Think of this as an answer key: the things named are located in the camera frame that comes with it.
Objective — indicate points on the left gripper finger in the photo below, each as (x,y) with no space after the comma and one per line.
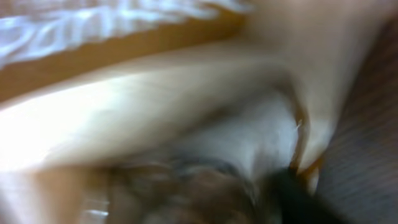
(297,206)

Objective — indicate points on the beige nut bag with label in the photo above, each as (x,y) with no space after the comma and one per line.
(50,142)

